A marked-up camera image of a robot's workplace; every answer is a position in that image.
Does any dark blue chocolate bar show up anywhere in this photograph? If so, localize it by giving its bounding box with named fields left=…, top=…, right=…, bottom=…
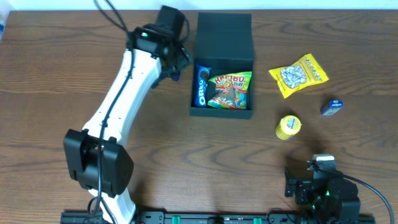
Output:
left=170, top=72, right=181, bottom=82

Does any blue Oreo cookie pack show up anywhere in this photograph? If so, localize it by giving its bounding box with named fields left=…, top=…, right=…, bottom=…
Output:
left=194, top=64, right=211, bottom=108

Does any colourful Haribo gummy bag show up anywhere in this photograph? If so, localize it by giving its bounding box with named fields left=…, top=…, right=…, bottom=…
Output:
left=207, top=72, right=252, bottom=110

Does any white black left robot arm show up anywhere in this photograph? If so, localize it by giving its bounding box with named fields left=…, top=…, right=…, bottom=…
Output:
left=63, top=21, right=192, bottom=223

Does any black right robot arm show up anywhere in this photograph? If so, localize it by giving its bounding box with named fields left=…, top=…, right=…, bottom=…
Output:
left=285, top=154, right=361, bottom=224

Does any black open gift box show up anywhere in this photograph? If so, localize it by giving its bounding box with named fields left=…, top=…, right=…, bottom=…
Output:
left=189, top=12, right=254, bottom=119

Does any yellow sunflower seed bag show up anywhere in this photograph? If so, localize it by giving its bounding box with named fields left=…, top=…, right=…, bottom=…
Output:
left=269, top=54, right=329, bottom=98

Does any yellow round jar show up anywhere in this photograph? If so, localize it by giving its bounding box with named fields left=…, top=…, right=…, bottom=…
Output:
left=275, top=115, right=302, bottom=141

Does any small blue box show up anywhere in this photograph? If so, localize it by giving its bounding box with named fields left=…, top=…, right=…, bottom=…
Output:
left=320, top=100, right=343, bottom=116

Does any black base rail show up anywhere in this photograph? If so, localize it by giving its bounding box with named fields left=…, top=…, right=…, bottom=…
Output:
left=60, top=212, right=376, bottom=224

